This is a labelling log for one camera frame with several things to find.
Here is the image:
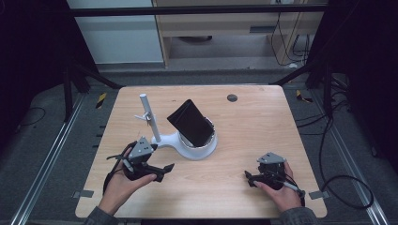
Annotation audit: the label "black looped floor cable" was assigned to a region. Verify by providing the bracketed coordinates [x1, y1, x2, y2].
[295, 88, 375, 211]

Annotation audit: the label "black leather wallet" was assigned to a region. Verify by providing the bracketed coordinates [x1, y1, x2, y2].
[166, 98, 216, 148]

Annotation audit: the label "white cabinet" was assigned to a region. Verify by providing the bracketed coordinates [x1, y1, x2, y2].
[66, 0, 165, 66]

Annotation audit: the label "black hanging desk cables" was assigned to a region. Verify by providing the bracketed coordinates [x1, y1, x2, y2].
[270, 11, 312, 68]

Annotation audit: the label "light wooden desk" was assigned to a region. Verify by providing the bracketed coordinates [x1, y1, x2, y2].
[152, 0, 330, 68]

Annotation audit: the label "left hand-held gripper black cable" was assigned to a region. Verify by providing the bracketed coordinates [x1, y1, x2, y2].
[102, 141, 139, 196]

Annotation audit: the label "right hand-held gripper black cable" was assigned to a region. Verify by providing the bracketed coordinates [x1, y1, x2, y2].
[275, 170, 306, 208]

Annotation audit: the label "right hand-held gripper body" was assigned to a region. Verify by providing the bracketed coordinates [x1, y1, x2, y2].
[253, 152, 287, 191]

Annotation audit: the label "black horizontal frame bar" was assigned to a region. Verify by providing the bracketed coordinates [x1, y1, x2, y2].
[69, 4, 330, 18]

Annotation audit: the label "grey tape strip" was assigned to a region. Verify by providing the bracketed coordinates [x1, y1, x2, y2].
[72, 189, 95, 200]
[308, 190, 330, 201]

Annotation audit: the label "person's left hand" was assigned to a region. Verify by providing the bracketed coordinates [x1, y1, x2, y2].
[99, 146, 158, 217]

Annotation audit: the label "yellow black striped tape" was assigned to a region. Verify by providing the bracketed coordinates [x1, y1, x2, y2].
[95, 92, 108, 110]
[295, 89, 314, 104]

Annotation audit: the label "white stand with bowl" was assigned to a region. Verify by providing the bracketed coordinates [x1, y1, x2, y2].
[134, 92, 219, 161]

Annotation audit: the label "silver metal floor rail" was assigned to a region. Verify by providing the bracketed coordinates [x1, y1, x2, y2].
[313, 90, 390, 225]
[10, 93, 86, 225]

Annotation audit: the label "hand-held gripper black cable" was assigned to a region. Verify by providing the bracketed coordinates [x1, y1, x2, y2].
[102, 141, 139, 196]
[275, 170, 306, 208]

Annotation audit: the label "person's right hand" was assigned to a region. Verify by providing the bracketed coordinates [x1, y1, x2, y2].
[253, 161, 303, 214]

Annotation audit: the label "black metal stand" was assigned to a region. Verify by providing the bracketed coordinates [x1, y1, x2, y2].
[61, 59, 125, 124]
[269, 57, 334, 119]

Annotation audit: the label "thin black floor cable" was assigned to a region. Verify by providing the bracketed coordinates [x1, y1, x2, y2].
[18, 106, 47, 128]

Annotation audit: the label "black curtain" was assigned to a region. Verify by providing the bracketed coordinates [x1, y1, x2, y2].
[308, 0, 398, 176]
[0, 0, 99, 154]

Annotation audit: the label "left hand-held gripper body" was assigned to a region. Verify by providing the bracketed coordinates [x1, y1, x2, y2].
[120, 136, 161, 183]

